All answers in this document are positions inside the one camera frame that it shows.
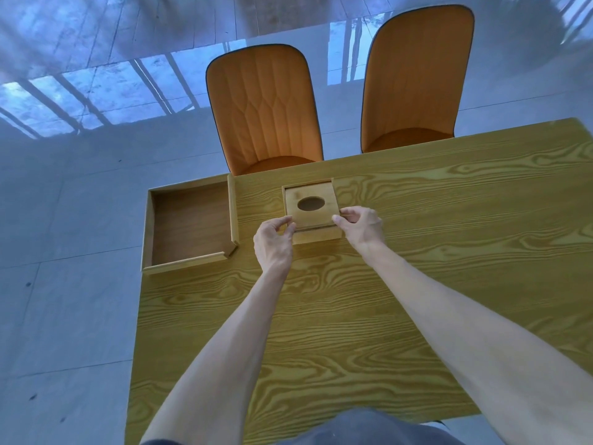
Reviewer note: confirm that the wooden tissue box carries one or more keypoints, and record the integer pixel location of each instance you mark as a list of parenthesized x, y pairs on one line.
[(319, 237)]

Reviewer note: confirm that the person's left hand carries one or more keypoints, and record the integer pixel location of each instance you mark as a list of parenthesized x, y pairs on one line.
[(270, 247)]

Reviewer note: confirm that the person's right thumb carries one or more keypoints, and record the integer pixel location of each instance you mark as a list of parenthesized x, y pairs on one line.
[(342, 225)]

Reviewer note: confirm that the shallow wooden tray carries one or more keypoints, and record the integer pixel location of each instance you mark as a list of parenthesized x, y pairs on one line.
[(190, 224)]

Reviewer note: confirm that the person's left forearm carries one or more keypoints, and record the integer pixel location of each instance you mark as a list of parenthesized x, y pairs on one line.
[(222, 361)]

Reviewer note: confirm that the person's right forearm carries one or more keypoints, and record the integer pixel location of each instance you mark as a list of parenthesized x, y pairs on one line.
[(472, 338)]

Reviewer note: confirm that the orange plain chair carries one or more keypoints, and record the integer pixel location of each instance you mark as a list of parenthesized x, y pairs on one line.
[(414, 78)]

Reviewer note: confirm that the person's right hand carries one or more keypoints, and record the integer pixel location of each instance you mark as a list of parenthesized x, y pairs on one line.
[(368, 234)]

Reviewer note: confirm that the wooden lid with oval hole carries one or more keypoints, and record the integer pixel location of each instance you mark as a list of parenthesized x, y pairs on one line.
[(309, 216)]

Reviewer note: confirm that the person's left thumb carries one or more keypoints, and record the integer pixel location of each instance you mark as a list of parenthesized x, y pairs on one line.
[(288, 233)]

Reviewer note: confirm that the orange quilted chair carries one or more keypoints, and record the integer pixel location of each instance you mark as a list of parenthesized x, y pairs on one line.
[(264, 108)]

